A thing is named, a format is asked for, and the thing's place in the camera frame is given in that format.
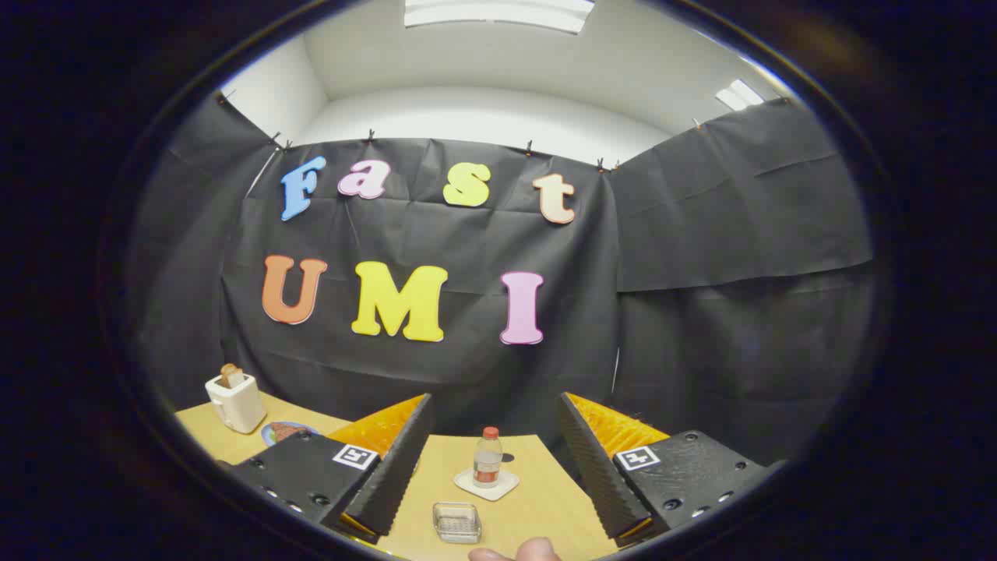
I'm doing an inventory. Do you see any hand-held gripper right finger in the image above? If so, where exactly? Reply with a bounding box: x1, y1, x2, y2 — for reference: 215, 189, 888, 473
558, 392, 784, 546

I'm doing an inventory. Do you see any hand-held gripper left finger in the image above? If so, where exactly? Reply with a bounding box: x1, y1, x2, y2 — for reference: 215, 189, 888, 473
226, 393, 435, 545

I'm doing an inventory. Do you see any white square coaster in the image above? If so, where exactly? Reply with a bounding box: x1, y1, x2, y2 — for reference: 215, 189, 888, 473
454, 466, 520, 501

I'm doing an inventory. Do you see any perforated metal tray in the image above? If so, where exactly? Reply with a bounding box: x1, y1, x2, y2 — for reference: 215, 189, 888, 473
433, 502, 482, 544

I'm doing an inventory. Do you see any clear red-capped water bottle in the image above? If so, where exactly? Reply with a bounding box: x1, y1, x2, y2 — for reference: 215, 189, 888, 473
473, 426, 504, 489

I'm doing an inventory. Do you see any blue plate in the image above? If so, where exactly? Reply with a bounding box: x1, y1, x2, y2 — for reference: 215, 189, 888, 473
261, 422, 319, 447

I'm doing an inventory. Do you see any cream white toaster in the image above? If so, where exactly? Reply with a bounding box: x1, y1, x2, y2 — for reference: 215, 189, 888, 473
205, 372, 267, 435

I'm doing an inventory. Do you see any small ceiling light panel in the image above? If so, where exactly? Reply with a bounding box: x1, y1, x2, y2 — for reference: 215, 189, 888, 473
716, 79, 765, 111

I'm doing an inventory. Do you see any large ceiling light panel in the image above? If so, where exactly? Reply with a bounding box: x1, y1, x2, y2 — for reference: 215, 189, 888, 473
403, 0, 595, 34

